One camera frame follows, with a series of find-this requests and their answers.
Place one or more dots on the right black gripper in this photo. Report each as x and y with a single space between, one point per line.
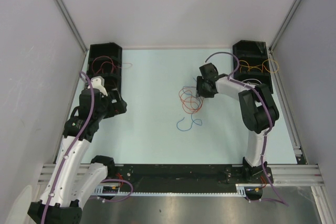
199 91

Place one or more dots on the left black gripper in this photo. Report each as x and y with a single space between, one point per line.
116 107

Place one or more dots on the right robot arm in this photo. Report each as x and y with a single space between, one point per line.
258 109

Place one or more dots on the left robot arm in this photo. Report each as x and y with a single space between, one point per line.
65 196

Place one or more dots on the left black compartment bin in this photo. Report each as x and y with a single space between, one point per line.
105 60

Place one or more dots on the black compartment bin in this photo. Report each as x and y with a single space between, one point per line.
105 60
253 62

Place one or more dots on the right black compartment bin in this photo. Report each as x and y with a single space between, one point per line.
253 62

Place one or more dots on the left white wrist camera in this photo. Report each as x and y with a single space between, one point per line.
97 84

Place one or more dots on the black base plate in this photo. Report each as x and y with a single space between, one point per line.
187 178

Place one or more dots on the grey slotted cable duct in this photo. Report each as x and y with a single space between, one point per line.
109 191

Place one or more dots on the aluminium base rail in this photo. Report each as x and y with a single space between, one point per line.
283 174

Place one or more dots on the right aluminium frame post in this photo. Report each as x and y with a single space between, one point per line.
284 25

